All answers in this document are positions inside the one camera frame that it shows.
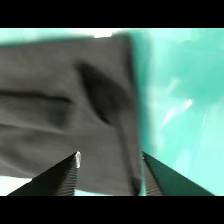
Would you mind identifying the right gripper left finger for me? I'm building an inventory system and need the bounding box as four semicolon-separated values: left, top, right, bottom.
7;151;82;197

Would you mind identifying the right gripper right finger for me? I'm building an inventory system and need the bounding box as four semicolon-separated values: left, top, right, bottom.
141;151;215;197

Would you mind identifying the black T-shirt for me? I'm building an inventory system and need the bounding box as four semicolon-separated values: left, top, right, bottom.
0;33;145;197

